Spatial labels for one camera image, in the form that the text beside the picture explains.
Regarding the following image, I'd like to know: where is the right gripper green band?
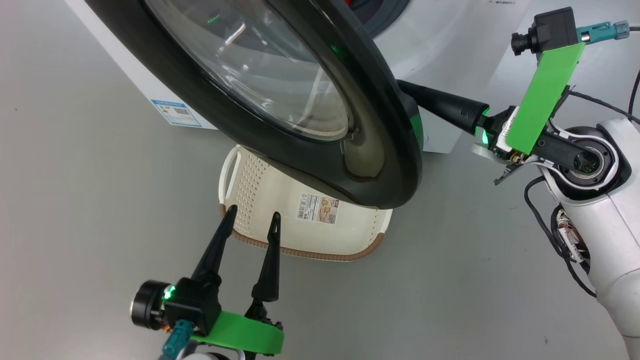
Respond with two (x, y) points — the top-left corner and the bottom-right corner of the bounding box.
(397, 42), (586, 186)

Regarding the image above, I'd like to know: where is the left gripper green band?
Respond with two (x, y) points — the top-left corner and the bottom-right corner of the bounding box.
(131, 204), (285, 356)

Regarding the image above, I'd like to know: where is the black glass washing machine door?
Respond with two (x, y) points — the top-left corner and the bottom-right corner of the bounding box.
(84, 0), (424, 210)

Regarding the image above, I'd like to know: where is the cream perforated brown-rimmed laundry basket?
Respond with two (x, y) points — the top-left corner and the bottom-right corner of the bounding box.
(218, 144), (394, 262)

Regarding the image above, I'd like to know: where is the white front-loading washing machine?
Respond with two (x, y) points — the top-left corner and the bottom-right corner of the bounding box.
(65, 0), (532, 154)

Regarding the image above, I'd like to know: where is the teal-plug left camera cable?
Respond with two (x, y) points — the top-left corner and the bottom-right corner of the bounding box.
(160, 320), (194, 360)

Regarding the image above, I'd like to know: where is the teal-plug camera cable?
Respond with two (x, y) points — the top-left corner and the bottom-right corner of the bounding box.
(576, 20), (640, 45)
(160, 320), (194, 360)

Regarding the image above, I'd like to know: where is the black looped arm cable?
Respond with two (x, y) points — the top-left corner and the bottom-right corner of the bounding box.
(523, 175), (598, 299)

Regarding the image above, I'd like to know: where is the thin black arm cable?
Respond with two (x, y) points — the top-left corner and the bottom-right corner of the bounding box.
(566, 89), (640, 126)

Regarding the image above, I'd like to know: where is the teal-plug right camera cable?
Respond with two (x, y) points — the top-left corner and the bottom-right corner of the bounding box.
(576, 20), (640, 45)

